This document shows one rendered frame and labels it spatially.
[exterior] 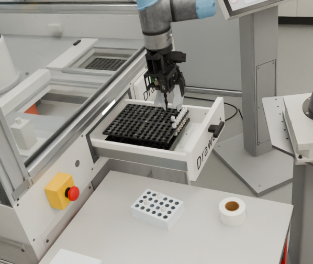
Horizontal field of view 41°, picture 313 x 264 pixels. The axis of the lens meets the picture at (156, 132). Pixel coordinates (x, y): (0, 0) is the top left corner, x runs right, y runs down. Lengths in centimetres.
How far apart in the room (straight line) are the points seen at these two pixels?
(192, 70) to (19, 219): 229
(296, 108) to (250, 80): 81
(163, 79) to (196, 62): 203
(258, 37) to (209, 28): 90
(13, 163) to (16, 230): 20
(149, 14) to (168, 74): 16
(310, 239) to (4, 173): 114
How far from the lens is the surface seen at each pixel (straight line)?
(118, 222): 122
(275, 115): 156
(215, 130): 124
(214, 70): 314
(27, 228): 116
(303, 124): 139
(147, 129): 130
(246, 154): 254
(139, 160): 126
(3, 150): 104
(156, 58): 110
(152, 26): 109
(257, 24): 212
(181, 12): 107
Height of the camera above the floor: 162
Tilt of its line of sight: 34 degrees down
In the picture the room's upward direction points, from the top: 10 degrees counter-clockwise
